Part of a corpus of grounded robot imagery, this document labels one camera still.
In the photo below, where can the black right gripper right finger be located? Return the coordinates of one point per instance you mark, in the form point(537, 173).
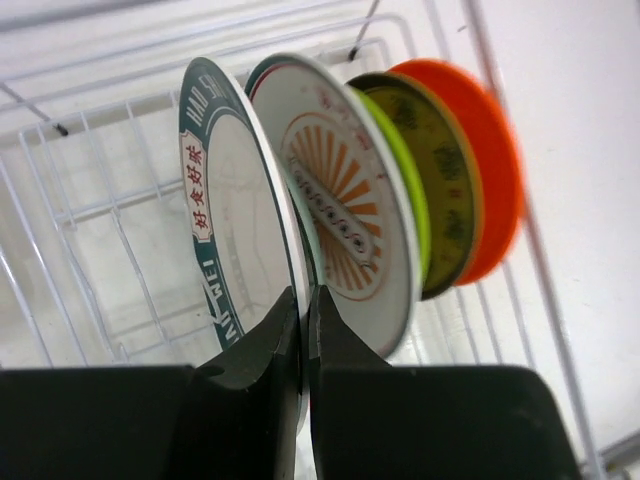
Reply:
point(343, 371)

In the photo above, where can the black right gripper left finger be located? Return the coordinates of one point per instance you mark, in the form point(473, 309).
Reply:
point(248, 426)

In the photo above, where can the white plate orange sunburst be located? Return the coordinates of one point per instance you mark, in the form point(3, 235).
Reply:
point(328, 141)

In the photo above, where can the dark olive patterned plate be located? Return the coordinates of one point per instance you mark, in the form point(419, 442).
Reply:
point(447, 169)

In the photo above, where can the white wire dish rack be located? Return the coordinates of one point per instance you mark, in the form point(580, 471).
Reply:
point(96, 262)

